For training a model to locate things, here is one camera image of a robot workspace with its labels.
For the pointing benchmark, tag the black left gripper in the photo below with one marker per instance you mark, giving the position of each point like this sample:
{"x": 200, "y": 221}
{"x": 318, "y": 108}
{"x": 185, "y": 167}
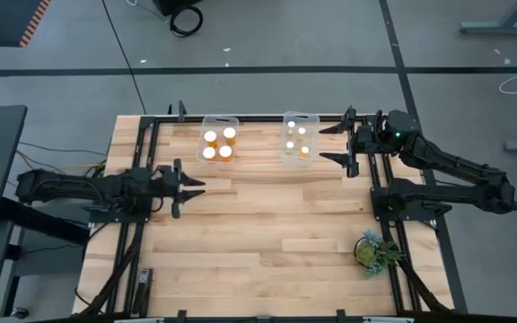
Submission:
{"x": 171, "y": 186}

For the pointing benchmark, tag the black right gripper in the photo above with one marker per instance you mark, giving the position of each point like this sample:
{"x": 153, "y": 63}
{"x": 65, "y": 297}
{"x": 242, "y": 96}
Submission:
{"x": 353, "y": 148}

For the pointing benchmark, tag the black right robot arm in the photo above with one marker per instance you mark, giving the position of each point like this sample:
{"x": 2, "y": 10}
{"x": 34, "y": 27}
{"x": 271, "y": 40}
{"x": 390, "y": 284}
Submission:
{"x": 447, "y": 163}

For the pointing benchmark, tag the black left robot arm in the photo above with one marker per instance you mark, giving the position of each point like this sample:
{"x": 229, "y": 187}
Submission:
{"x": 74, "y": 188}

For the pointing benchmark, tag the clear plastic bin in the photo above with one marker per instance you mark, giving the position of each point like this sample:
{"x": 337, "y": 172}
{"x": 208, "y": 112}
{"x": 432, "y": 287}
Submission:
{"x": 295, "y": 160}
{"x": 219, "y": 142}

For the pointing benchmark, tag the black clamp lever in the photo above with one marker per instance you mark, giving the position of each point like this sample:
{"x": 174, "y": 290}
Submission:
{"x": 169, "y": 109}
{"x": 181, "y": 111}

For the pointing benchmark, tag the black flat bar device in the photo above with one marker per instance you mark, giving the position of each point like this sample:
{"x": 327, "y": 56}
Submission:
{"x": 143, "y": 287}

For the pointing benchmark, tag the small potted succulent plant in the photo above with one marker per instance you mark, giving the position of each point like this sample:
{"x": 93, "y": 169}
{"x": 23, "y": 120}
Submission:
{"x": 366, "y": 253}

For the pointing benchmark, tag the black floor beam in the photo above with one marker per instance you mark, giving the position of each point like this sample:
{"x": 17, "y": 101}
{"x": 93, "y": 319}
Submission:
{"x": 43, "y": 220}

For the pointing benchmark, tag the black floor box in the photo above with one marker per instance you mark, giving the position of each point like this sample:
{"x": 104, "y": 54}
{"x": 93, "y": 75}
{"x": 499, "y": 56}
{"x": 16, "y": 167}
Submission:
{"x": 169, "y": 5}

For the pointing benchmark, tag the black orange-striped floor mat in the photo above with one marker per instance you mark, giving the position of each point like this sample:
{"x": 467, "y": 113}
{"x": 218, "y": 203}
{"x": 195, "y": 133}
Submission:
{"x": 7, "y": 22}

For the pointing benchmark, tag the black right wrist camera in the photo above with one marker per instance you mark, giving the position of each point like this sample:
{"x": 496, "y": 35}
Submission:
{"x": 366, "y": 134}

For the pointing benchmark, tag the black aluminium table frame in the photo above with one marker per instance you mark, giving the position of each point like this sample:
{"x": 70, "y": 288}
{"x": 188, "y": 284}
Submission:
{"x": 258, "y": 119}

